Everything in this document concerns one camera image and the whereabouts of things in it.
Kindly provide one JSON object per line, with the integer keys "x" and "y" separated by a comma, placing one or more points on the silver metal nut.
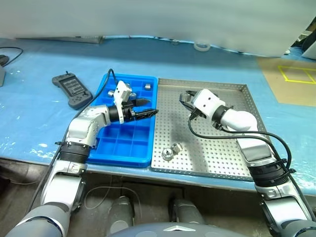
{"x": 167, "y": 153}

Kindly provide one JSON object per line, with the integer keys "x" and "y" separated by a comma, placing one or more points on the small metal nut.
{"x": 147, "y": 86}

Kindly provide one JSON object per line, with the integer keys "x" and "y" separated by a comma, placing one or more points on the dark grey handheld controller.
{"x": 74, "y": 91}

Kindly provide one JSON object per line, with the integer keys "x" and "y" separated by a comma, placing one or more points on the brown cardboard sheet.
{"x": 271, "y": 84}

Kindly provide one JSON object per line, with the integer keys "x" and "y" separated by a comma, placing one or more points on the black mouse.
{"x": 3, "y": 59}

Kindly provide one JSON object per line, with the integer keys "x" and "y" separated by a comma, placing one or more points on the grey robot torso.
{"x": 172, "y": 230}

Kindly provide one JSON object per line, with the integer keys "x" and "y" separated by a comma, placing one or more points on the silver metal roller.
{"x": 110, "y": 93}
{"x": 128, "y": 85}
{"x": 177, "y": 147}
{"x": 133, "y": 95}

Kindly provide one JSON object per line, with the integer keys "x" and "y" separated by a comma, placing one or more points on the blue plastic table cover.
{"x": 37, "y": 118}

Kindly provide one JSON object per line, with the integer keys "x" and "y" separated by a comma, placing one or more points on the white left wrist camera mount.
{"x": 121, "y": 92}

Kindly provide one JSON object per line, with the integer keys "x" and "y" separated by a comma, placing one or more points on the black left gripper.
{"x": 129, "y": 112}

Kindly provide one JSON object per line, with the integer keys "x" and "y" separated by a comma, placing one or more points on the perforated steel tray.
{"x": 197, "y": 153}

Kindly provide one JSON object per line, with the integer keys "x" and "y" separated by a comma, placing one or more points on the dark rounded robot leg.
{"x": 185, "y": 212}
{"x": 122, "y": 214}

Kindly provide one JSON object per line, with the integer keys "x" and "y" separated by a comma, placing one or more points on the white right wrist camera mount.
{"x": 207, "y": 102}

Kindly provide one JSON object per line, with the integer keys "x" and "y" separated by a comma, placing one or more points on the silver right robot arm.
{"x": 254, "y": 150}

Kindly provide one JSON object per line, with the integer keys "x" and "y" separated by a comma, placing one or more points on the blue compartment tray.
{"x": 123, "y": 148}

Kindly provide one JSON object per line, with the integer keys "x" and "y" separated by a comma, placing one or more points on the translucent tape roll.
{"x": 202, "y": 49}

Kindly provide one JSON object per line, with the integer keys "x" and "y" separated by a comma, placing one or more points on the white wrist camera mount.
{"x": 207, "y": 102}
{"x": 121, "y": 92}

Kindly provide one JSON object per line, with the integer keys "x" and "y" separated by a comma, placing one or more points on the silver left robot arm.
{"x": 79, "y": 128}

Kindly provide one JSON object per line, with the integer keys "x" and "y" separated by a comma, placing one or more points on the yellow tape square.
{"x": 282, "y": 72}

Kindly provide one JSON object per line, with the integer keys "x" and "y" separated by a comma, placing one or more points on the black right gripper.
{"x": 195, "y": 113}

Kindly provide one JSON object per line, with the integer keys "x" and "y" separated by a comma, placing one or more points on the grey box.
{"x": 1, "y": 77}

